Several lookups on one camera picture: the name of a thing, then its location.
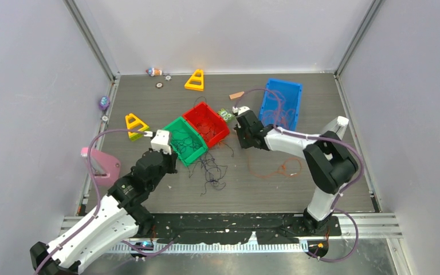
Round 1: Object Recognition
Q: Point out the orange wire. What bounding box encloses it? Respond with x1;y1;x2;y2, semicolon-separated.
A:
261;85;297;132
246;150;304;180

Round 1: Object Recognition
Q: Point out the purple wire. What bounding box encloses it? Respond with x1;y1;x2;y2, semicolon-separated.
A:
199;151;229;196

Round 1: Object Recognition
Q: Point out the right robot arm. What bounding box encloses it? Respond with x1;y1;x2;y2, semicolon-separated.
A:
234;109;359;235

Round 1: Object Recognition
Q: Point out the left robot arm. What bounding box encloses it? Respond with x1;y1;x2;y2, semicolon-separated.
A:
30;149;178;274

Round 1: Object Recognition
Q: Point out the green small toy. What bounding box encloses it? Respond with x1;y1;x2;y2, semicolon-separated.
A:
218;108;235;123

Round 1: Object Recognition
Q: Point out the wooden block far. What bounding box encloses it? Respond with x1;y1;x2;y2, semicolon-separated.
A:
229;91;245;100

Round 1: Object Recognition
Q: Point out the blue plastic bin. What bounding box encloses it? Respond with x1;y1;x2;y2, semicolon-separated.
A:
258;78;303;131

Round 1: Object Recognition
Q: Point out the pink tape dispenser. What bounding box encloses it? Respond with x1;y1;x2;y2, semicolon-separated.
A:
91;149;121;187

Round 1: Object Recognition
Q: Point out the red plastic bin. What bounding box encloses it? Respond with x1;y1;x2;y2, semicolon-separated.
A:
182;101;230;148

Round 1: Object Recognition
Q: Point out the green plastic bin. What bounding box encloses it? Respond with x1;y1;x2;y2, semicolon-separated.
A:
163;117;208;167

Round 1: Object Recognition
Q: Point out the yellow triangle block near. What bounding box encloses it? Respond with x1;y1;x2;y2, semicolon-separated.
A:
125;113;150;142

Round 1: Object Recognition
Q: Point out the yellow triangle block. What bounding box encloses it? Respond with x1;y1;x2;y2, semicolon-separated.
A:
184;69;205;92
125;113;150;142

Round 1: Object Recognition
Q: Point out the yellow triangle block far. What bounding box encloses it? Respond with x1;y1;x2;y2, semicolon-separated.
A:
184;69;205;92

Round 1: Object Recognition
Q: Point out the purple round toy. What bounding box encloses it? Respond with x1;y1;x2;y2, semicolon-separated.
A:
99;96;111;111

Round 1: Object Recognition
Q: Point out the white tape dispenser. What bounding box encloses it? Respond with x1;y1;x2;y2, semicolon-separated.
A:
320;116;349;140

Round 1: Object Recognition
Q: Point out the small figurine toy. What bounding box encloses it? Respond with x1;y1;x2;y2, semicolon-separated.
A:
145;67;163;77

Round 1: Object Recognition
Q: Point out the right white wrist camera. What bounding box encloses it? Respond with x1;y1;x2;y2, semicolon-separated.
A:
232;106;250;116

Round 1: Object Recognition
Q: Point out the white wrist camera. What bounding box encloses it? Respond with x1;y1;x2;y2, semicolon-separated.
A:
232;106;250;116
144;129;172;155

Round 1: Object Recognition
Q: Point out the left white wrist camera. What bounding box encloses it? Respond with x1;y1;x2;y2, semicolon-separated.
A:
144;129;172;155

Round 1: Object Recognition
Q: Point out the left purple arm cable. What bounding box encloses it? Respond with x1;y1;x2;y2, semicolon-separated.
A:
34;129;179;275

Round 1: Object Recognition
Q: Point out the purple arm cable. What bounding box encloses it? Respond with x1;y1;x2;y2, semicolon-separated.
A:
235;88;365;264
34;129;179;275

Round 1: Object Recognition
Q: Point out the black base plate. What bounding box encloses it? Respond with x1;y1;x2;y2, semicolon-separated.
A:
134;213;341;245

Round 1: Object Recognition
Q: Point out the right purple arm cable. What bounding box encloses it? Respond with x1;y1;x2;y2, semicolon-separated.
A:
235;88;365;264

